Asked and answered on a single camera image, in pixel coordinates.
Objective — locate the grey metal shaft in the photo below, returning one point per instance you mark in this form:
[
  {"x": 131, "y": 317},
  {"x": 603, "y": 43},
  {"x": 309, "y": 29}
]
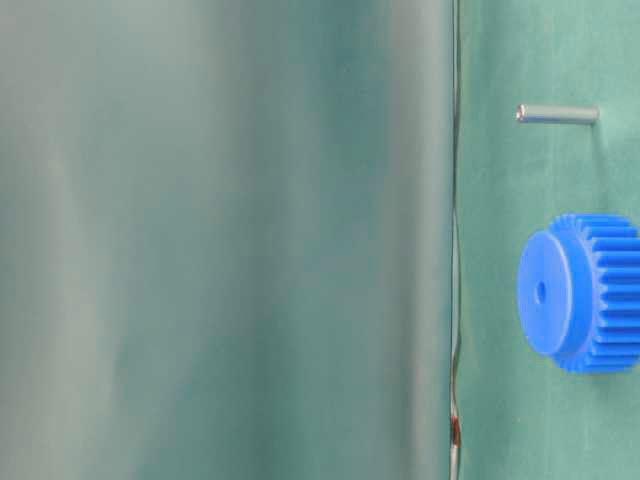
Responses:
[{"x": 553, "y": 114}]

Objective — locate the green cloth mat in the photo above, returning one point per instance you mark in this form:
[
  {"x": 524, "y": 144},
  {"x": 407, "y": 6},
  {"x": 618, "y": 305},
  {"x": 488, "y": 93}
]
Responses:
[{"x": 521, "y": 416}]

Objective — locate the blue plastic gear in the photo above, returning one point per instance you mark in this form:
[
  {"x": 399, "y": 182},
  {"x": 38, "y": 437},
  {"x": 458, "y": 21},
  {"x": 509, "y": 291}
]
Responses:
[{"x": 578, "y": 293}]

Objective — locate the green backdrop curtain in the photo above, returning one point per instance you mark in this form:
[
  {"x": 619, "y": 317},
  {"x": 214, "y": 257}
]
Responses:
[{"x": 226, "y": 239}]

